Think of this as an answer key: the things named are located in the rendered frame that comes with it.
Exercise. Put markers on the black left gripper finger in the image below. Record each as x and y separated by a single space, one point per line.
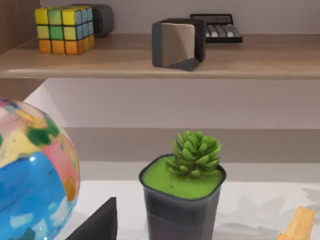
103 222

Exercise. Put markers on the black calculator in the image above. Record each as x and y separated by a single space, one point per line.
220 28

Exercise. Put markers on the orange wooden piece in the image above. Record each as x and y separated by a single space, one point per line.
298 225

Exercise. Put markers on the wooden shelf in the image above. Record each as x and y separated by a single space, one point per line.
250 57

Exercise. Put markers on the black square napkin holder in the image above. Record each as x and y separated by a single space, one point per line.
175 43

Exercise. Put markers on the colourful puzzle cube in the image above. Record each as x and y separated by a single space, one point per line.
63 30

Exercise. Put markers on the dark grey rounded box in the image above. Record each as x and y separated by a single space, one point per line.
103 20

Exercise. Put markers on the colourful globe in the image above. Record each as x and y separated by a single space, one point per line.
32 167

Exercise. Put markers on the green plant in grey pot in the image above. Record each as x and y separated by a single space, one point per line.
183 192

